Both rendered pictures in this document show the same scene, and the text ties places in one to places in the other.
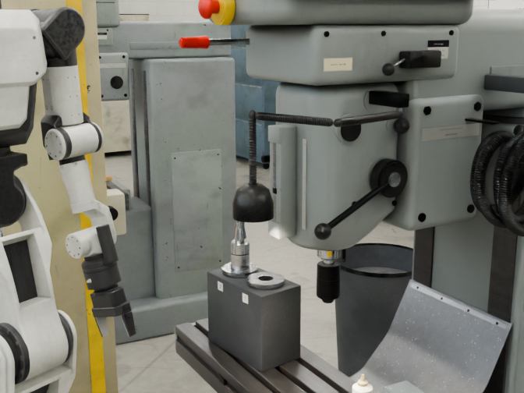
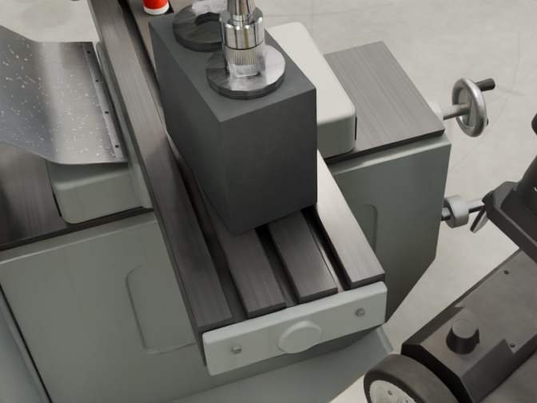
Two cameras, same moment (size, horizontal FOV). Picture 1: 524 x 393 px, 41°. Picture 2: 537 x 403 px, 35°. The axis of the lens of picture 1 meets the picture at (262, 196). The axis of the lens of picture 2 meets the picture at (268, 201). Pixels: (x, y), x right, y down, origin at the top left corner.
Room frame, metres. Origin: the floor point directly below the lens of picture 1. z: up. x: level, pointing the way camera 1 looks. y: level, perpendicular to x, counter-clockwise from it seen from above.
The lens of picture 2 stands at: (2.39, 0.27, 1.74)
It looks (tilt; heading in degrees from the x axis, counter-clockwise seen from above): 46 degrees down; 195
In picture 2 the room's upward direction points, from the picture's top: 4 degrees counter-clockwise
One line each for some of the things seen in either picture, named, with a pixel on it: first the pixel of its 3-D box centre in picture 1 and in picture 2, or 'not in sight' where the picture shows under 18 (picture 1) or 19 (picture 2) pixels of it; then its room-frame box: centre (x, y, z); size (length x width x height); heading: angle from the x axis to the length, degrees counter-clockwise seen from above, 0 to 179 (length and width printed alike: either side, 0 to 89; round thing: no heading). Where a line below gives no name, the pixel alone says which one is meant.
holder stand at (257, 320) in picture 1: (253, 311); (233, 108); (1.60, 0.02, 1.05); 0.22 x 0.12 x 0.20; 38
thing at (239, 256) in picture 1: (239, 256); (243, 43); (1.64, 0.05, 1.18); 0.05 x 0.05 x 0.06
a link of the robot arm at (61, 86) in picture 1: (66, 111); not in sight; (1.76, 0.49, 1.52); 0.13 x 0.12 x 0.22; 144
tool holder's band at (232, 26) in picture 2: (239, 243); (241, 18); (1.64, 0.05, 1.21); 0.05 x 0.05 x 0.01
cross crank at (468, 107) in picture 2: not in sight; (451, 112); (1.09, 0.30, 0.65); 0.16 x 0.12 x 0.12; 120
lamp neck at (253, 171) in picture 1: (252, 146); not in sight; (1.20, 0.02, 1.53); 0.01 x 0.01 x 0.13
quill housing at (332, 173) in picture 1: (332, 162); not in sight; (1.34, -0.14, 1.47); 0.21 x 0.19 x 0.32; 30
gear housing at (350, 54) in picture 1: (351, 51); not in sight; (1.36, -0.17, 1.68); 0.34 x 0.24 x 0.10; 120
